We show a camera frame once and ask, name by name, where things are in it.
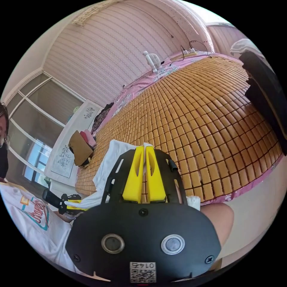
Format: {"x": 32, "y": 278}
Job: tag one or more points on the white long sleeve shirt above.
{"x": 105, "y": 170}

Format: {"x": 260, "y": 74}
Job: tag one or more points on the window with grey blind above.
{"x": 40, "y": 116}

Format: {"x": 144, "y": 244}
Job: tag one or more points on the person's body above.
{"x": 29, "y": 224}

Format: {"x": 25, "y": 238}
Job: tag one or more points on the power strip with chargers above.
{"x": 190, "y": 52}

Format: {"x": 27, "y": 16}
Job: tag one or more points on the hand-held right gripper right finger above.
{"x": 157, "y": 183}

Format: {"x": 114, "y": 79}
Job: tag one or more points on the small white fan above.
{"x": 154, "y": 59}

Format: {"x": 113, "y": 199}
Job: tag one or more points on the white cupboard with flower print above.
{"x": 86, "y": 112}

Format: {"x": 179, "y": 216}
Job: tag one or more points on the black and white clothes pile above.
{"x": 264, "y": 89}

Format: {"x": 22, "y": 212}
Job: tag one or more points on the dark floral garment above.
{"x": 102, "y": 118}

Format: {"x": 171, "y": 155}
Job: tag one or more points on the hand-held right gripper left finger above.
{"x": 134, "y": 179}

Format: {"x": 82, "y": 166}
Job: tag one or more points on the pile of clothes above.
{"x": 79, "y": 148}

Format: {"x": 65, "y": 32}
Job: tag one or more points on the pink dotted curtain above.
{"x": 192, "y": 20}

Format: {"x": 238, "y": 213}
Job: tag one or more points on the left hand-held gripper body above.
{"x": 62, "y": 203}

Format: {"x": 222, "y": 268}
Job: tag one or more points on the bed with woven mat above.
{"x": 213, "y": 134}

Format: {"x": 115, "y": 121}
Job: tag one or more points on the person's left hand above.
{"x": 68, "y": 217}

